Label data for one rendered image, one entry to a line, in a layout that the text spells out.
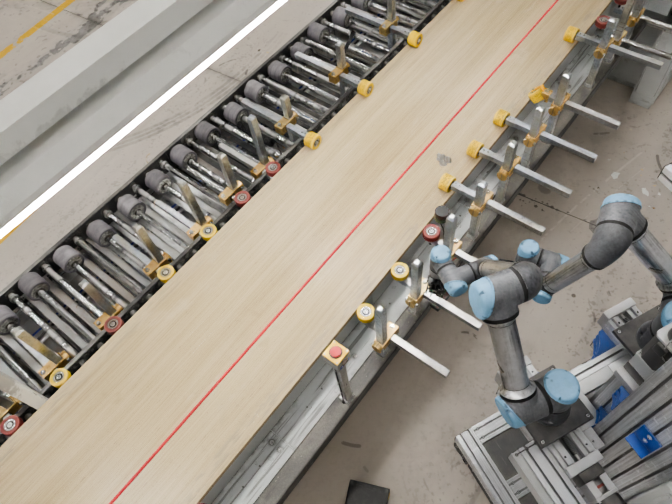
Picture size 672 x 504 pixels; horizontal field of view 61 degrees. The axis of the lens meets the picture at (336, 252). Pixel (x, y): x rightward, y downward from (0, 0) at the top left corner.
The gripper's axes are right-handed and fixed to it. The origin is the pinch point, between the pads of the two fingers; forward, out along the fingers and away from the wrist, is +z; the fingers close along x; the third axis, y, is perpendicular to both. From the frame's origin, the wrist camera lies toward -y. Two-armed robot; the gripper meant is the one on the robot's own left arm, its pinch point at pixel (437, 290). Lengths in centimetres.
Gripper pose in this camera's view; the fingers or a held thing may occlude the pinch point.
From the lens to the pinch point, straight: 247.9
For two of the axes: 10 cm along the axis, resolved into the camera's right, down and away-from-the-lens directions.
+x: 9.5, 2.2, -2.4
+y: -3.1, 8.2, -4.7
